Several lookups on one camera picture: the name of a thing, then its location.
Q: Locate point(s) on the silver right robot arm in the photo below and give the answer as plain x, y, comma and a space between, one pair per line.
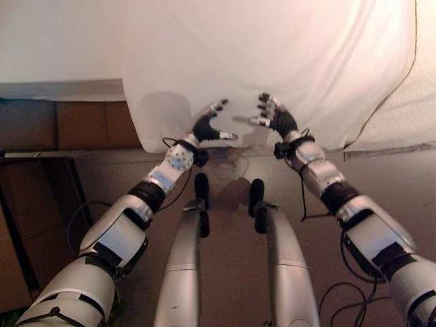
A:
361, 218

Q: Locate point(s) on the white mattress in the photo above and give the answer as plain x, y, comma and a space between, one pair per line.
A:
402, 102

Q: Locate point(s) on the white bed sheet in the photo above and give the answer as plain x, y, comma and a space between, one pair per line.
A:
259, 61

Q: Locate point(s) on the silver left robot leg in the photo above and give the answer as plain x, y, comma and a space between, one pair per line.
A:
180, 269

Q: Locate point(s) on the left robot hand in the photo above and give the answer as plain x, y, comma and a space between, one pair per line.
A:
205, 127

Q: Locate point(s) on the silver right robot leg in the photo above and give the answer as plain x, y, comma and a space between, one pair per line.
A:
286, 265

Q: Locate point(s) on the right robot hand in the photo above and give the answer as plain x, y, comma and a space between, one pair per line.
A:
281, 121

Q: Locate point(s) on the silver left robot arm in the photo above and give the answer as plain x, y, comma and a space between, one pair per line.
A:
112, 235

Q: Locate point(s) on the brown wooden bed frame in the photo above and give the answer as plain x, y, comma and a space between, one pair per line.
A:
64, 119

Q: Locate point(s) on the silver robot leg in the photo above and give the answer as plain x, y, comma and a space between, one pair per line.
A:
286, 265
180, 269

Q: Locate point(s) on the dark wooden side table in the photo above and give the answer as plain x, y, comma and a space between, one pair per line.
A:
37, 218

